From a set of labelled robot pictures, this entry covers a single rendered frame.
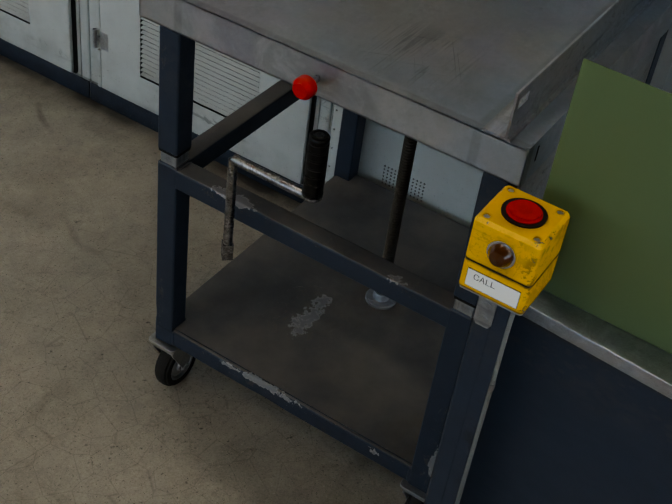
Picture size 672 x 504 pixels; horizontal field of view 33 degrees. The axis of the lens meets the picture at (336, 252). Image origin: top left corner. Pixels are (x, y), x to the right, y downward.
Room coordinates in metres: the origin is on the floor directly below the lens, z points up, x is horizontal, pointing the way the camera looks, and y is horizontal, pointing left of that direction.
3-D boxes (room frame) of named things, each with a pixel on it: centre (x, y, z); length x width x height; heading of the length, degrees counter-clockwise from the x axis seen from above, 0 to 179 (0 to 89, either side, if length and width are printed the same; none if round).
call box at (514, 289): (0.96, -0.19, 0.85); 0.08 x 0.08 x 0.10; 62
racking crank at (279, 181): (1.30, 0.11, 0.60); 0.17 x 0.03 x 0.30; 62
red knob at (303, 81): (1.28, 0.07, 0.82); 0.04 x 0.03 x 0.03; 152
